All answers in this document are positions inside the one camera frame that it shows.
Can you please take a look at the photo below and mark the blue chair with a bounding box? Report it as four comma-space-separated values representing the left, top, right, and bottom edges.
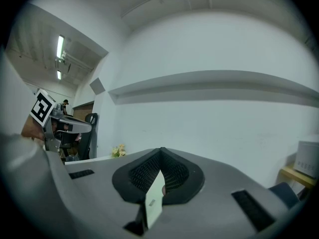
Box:
268, 182, 300, 209

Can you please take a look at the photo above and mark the white microwave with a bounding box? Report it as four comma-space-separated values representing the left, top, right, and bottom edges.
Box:
293, 140, 319, 179

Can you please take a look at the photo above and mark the grey wall panel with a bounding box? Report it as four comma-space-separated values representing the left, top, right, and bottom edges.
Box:
89, 77, 106, 95

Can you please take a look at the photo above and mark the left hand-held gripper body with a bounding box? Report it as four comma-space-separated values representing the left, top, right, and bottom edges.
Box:
29, 88, 64, 152

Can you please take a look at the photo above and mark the yellow table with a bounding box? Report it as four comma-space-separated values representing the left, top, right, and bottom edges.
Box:
280, 165, 318, 189

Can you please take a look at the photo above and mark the person's left forearm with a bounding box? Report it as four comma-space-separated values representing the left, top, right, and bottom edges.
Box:
21, 115, 46, 148

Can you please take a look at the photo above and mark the translucent pale green mat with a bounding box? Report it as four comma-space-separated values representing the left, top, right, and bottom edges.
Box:
144, 169, 165, 230

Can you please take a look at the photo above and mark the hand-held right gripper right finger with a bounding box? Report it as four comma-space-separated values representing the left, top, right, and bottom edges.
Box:
149, 147, 304, 239

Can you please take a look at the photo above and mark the yellow flower bunch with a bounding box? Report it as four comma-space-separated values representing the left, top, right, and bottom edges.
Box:
111, 144, 127, 158

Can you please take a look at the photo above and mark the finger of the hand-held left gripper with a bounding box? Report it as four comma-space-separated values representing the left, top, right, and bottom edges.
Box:
55, 116, 93, 134

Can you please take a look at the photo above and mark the black office chair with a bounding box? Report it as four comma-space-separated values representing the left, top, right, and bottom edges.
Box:
79, 113, 99, 160

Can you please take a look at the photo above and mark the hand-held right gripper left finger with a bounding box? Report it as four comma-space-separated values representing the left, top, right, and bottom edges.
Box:
62, 147, 162, 239

